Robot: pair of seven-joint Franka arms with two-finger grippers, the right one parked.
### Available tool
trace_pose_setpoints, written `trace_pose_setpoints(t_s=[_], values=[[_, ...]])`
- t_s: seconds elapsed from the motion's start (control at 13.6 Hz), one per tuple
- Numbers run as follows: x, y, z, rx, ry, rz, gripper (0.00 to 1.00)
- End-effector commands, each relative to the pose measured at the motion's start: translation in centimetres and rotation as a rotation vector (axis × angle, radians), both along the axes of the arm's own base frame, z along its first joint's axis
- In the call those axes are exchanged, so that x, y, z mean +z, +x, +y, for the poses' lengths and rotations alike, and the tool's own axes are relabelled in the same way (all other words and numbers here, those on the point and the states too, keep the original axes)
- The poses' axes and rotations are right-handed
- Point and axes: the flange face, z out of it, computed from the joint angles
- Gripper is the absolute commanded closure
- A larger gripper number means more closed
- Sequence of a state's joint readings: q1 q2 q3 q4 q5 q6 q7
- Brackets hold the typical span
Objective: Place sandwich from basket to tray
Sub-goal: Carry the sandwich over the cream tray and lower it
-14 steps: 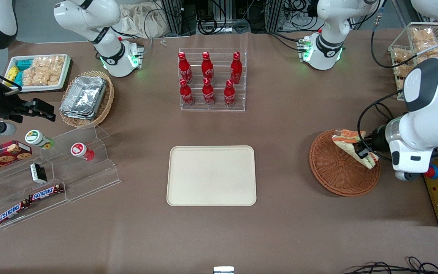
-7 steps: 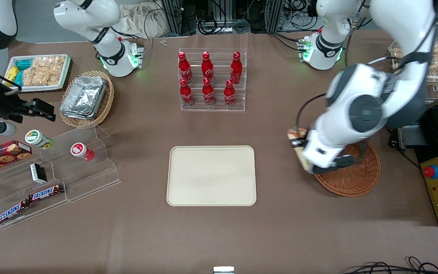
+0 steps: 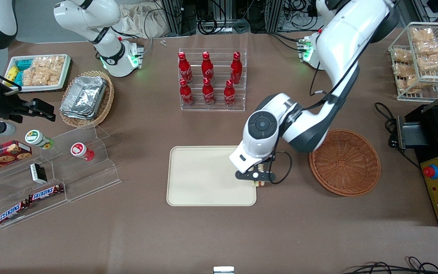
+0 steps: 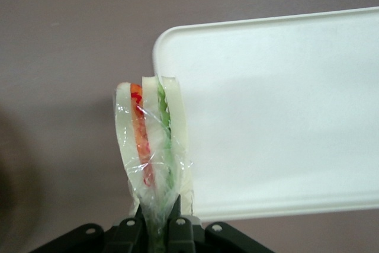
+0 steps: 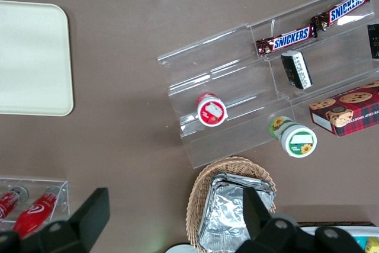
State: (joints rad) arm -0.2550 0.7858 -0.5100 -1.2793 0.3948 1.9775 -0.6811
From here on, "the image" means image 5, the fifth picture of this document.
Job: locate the teal packet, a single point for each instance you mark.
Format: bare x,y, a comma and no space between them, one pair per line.
360,241

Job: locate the red drink bottle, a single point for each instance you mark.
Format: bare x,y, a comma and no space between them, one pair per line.
7,202
35,211

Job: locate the Snickers chocolate bar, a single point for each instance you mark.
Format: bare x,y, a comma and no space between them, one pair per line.
346,7
290,38

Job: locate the red lidded yoghurt cup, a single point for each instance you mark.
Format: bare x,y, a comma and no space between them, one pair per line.
211,110

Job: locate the green sunflower lidded cup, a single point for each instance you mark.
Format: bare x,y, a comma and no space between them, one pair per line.
299,142

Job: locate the cream plastic tray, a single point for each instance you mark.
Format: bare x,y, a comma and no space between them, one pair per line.
32,57

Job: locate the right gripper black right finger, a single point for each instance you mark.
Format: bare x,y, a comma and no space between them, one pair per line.
257,220

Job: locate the foil wrapped package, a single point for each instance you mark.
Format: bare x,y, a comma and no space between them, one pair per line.
225,211

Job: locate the red tartan cookie box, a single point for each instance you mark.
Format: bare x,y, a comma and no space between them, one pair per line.
349,110

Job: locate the clear acrylic bottle box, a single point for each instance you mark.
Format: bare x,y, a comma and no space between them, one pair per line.
63,185

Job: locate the yellow packet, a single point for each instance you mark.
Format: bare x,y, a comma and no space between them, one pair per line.
373,245

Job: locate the small black snack packet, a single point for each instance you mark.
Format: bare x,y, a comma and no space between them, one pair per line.
291,72
374,41

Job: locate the white plate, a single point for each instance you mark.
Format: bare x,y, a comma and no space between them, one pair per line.
180,249

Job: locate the clear acrylic tiered shelf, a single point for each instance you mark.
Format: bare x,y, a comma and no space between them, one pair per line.
225,57

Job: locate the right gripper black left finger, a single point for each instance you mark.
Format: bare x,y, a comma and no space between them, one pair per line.
86,220

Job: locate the white bin with dark rim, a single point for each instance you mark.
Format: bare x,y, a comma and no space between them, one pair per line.
340,225

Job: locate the oval light wicker basket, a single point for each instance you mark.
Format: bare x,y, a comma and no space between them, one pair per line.
195,205

